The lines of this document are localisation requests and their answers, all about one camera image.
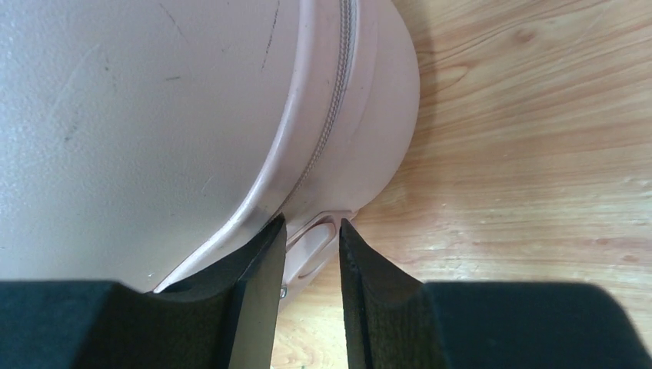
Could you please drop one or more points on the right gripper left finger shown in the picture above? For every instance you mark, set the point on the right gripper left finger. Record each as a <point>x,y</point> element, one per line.
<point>223,316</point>

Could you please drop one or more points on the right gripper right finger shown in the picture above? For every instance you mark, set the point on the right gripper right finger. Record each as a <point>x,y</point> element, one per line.
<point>393,320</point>

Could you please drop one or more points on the pink suitcase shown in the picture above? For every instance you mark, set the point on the pink suitcase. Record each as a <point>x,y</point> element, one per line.
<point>142,141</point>

